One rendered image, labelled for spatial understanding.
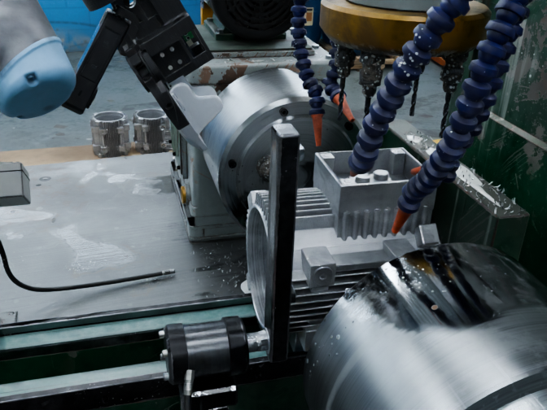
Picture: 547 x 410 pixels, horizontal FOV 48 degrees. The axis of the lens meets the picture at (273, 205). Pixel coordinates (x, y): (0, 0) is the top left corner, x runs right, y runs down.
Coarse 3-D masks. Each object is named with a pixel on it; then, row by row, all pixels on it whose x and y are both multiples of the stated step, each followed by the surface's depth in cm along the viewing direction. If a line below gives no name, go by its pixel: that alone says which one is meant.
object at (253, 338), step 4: (256, 332) 64; (248, 336) 64; (252, 336) 64; (256, 336) 64; (260, 336) 64; (248, 340) 63; (252, 340) 63; (256, 340) 64; (248, 344) 63; (252, 344) 63; (256, 344) 63; (260, 344) 64; (264, 344) 64; (252, 348) 63; (256, 348) 64
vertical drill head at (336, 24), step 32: (352, 0) 63; (384, 0) 61; (416, 0) 60; (352, 32) 61; (384, 32) 59; (480, 32) 62; (352, 64) 71; (448, 64) 66; (416, 96) 76; (448, 96) 68
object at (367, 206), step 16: (320, 160) 75; (336, 160) 78; (384, 160) 80; (400, 160) 79; (416, 160) 76; (320, 176) 76; (336, 176) 71; (368, 176) 74; (384, 176) 74; (400, 176) 79; (336, 192) 70; (352, 192) 69; (368, 192) 70; (384, 192) 70; (400, 192) 71; (336, 208) 71; (352, 208) 70; (368, 208) 71; (384, 208) 71; (432, 208) 73; (336, 224) 71; (352, 224) 71; (368, 224) 72; (384, 224) 72; (416, 224) 73
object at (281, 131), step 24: (288, 144) 53; (288, 168) 54; (288, 192) 56; (288, 216) 57; (288, 240) 58; (288, 264) 59; (288, 288) 60; (288, 312) 62; (264, 336) 64; (288, 336) 63
